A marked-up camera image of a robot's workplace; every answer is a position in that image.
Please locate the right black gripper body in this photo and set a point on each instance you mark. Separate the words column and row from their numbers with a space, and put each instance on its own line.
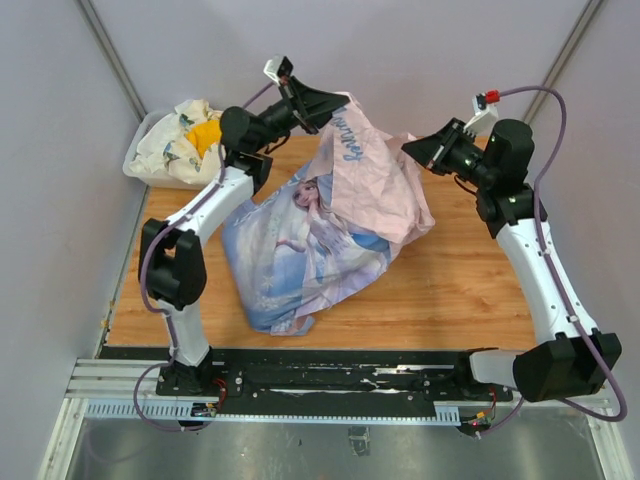
column 462, row 157

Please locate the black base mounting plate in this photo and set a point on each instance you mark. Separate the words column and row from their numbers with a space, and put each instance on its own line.
column 330, row 383

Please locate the orange cloth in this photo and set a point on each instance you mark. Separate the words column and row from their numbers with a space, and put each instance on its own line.
column 204, row 135

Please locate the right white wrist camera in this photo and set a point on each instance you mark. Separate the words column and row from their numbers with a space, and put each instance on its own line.
column 485, row 112

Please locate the clear plastic bin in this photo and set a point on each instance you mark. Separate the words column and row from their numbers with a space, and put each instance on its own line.
column 161, row 157

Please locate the cream patterned crumpled cloth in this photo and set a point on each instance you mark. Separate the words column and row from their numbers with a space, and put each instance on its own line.
column 194, row 112

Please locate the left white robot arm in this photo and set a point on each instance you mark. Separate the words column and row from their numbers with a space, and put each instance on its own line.
column 172, row 273

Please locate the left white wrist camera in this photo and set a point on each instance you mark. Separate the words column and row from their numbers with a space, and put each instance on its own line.
column 278, row 69

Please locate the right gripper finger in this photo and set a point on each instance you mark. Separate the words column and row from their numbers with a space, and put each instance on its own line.
column 442, row 134
column 425, row 151

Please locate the grey slotted cable duct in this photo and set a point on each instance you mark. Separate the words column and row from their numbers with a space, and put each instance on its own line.
column 185, row 411

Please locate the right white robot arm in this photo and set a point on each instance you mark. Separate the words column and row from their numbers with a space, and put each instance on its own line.
column 561, row 365

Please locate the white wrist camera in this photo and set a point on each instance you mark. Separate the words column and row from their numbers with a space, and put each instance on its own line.
column 278, row 69
column 485, row 112

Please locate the blue pink snowflake pillowcase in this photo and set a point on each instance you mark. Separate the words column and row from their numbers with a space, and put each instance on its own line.
column 331, row 230

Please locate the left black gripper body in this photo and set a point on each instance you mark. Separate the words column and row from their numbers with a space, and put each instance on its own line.
column 278, row 120

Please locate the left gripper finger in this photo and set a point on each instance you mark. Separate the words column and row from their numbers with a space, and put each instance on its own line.
column 297, row 88
column 314, row 111

